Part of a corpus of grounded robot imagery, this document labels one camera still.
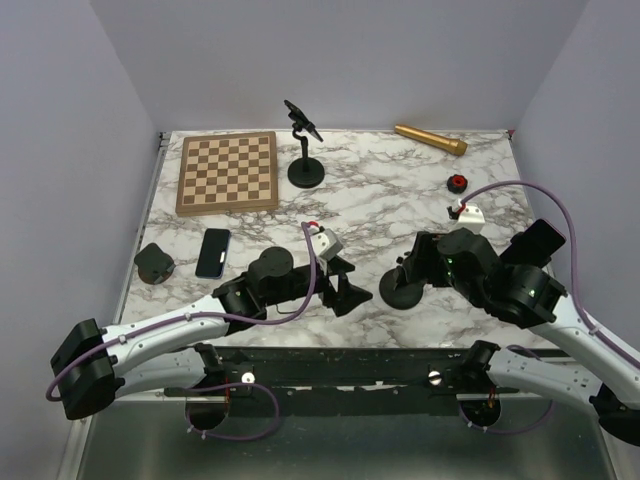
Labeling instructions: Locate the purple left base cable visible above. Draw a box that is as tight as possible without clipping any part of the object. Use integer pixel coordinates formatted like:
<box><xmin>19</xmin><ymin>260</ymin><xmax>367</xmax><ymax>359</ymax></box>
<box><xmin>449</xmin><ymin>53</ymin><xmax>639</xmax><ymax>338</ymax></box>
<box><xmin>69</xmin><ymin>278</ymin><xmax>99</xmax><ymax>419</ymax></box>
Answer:
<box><xmin>185</xmin><ymin>370</ymin><xmax>281</xmax><ymax>441</ymax></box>

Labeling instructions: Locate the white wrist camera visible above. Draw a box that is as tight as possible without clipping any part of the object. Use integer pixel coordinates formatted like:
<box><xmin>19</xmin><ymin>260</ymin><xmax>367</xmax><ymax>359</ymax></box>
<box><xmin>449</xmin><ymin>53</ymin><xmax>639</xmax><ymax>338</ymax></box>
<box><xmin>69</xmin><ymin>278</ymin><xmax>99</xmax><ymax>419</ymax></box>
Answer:
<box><xmin>307</xmin><ymin>222</ymin><xmax>343</xmax><ymax>262</ymax></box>
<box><xmin>447</xmin><ymin>200</ymin><xmax>485</xmax><ymax>234</ymax></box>

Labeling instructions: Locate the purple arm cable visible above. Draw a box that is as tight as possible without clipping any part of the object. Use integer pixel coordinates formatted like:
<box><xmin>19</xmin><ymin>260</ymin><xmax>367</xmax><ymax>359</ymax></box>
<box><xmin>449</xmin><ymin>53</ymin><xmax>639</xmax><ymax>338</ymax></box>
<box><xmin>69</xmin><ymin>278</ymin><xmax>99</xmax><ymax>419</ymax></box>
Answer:
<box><xmin>45</xmin><ymin>222</ymin><xmax>321</xmax><ymax>403</ymax></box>
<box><xmin>459</xmin><ymin>180</ymin><xmax>640</xmax><ymax>369</ymax></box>

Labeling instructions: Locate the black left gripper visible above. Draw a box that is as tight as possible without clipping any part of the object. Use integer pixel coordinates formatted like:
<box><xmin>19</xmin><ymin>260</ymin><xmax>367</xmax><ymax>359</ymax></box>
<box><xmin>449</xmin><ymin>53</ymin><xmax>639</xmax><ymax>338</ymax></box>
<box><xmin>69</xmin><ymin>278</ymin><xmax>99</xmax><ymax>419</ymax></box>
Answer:
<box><xmin>264</xmin><ymin>255</ymin><xmax>373</xmax><ymax>317</ymax></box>

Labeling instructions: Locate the gold cylinder tube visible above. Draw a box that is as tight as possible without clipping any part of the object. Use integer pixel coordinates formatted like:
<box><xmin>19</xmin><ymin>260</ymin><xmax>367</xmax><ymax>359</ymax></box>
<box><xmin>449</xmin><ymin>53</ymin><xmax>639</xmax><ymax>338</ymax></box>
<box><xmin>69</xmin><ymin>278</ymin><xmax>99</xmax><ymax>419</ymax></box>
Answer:
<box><xmin>394</xmin><ymin>124</ymin><xmax>468</xmax><ymax>156</ymax></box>

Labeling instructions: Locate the black mounting rail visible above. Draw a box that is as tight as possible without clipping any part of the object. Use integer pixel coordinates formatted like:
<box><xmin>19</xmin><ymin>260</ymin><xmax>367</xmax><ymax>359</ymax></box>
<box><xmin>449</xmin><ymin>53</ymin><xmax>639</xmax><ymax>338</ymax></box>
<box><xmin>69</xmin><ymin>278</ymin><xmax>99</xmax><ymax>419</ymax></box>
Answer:
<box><xmin>164</xmin><ymin>346</ymin><xmax>498</xmax><ymax>428</ymax></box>

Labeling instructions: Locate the black phone stand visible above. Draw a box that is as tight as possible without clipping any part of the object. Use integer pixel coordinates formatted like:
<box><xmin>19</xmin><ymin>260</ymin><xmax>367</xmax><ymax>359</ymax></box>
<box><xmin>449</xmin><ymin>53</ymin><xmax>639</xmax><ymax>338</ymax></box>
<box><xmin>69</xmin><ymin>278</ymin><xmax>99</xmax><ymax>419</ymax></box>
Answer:
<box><xmin>379</xmin><ymin>270</ymin><xmax>424</xmax><ymax>310</ymax></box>
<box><xmin>284</xmin><ymin>100</ymin><xmax>325</xmax><ymax>189</ymax></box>

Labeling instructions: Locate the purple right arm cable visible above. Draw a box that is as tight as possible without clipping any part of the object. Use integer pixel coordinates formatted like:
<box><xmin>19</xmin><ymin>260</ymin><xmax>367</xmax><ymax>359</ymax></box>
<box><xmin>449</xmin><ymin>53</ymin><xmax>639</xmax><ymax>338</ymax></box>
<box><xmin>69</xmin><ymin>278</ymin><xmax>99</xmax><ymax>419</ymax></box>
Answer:
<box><xmin>459</xmin><ymin>180</ymin><xmax>640</xmax><ymax>369</ymax></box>

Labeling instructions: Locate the black red knob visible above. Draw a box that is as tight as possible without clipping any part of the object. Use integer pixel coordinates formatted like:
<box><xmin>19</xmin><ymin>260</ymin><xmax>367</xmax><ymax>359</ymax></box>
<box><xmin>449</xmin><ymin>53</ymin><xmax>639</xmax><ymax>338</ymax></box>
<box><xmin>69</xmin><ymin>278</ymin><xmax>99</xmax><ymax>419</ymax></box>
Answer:
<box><xmin>446</xmin><ymin>174</ymin><xmax>468</xmax><ymax>195</ymax></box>

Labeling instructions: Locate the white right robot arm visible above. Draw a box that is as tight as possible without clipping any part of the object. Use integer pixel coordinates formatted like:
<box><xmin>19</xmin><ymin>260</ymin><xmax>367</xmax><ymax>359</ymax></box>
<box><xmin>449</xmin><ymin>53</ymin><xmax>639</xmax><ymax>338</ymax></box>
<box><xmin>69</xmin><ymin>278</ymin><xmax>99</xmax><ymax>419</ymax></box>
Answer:
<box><xmin>379</xmin><ymin>228</ymin><xmax>639</xmax><ymax>445</ymax></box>

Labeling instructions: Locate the small black dark mount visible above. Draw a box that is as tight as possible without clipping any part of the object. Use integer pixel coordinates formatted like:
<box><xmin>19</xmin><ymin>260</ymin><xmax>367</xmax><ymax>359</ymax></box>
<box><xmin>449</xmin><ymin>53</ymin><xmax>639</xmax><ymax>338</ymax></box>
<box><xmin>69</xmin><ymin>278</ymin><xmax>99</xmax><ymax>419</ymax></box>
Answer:
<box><xmin>134</xmin><ymin>243</ymin><xmax>175</xmax><ymax>285</ymax></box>

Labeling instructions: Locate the wooden chessboard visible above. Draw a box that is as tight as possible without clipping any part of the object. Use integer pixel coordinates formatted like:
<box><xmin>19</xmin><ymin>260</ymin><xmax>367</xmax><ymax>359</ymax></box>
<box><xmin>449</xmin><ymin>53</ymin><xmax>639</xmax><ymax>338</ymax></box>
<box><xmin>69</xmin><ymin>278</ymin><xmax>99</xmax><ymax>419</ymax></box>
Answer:
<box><xmin>175</xmin><ymin>131</ymin><xmax>279</xmax><ymax>216</ymax></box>

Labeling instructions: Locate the black phone red case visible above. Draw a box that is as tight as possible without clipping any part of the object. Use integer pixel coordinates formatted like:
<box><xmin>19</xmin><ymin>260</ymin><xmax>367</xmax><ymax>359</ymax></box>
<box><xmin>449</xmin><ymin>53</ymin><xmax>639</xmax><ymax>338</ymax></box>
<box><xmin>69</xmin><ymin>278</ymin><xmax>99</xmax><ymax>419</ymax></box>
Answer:
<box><xmin>500</xmin><ymin>219</ymin><xmax>566</xmax><ymax>268</ymax></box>

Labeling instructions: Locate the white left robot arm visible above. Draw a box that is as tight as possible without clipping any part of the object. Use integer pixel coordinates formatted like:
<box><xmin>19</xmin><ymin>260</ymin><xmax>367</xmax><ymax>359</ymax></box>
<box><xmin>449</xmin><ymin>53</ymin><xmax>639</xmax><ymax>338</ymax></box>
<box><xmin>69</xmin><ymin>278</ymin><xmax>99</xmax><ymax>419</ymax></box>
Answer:
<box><xmin>45</xmin><ymin>244</ymin><xmax>373</xmax><ymax>420</ymax></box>

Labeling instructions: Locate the black phone blue edge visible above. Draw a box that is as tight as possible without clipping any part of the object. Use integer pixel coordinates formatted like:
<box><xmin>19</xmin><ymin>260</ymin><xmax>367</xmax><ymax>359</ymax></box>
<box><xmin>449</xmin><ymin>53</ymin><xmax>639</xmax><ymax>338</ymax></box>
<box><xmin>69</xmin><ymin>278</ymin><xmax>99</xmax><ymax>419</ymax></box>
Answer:
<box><xmin>195</xmin><ymin>228</ymin><xmax>231</xmax><ymax>279</ymax></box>

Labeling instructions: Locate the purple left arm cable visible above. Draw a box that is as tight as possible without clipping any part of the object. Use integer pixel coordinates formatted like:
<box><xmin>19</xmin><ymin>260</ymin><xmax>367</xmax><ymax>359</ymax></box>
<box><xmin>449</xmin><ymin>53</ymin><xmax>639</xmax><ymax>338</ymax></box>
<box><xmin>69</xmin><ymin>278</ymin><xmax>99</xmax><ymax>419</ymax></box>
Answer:
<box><xmin>45</xmin><ymin>222</ymin><xmax>321</xmax><ymax>403</ymax></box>

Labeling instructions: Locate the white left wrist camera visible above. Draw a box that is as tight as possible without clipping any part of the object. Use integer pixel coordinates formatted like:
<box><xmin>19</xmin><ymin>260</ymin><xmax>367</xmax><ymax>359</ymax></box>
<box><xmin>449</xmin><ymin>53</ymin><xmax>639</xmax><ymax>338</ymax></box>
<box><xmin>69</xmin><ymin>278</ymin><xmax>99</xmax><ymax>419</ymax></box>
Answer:
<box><xmin>307</xmin><ymin>222</ymin><xmax>343</xmax><ymax>262</ymax></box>

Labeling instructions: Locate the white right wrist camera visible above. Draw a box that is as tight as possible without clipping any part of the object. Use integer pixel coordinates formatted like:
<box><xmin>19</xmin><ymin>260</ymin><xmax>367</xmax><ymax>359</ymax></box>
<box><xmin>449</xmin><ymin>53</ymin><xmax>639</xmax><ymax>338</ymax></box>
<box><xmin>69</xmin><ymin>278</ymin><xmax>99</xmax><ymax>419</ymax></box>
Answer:
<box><xmin>447</xmin><ymin>200</ymin><xmax>485</xmax><ymax>234</ymax></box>

